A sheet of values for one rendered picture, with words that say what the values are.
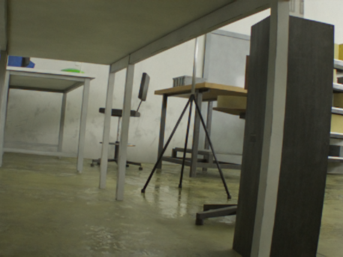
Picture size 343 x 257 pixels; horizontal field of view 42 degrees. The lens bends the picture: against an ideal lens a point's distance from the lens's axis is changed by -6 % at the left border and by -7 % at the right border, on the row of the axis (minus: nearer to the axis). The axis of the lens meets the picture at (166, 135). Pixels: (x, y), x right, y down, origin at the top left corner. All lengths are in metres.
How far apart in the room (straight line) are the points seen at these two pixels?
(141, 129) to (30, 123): 1.61
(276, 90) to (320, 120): 0.37
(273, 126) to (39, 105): 5.49
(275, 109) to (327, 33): 0.49
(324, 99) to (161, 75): 5.44
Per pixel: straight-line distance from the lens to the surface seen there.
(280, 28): 1.32
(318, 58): 1.64
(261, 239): 1.30
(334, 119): 7.83
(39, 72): 4.35
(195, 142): 4.92
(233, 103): 2.24
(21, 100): 6.56
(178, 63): 7.06
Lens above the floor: 0.40
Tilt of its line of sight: level
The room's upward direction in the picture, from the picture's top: 5 degrees clockwise
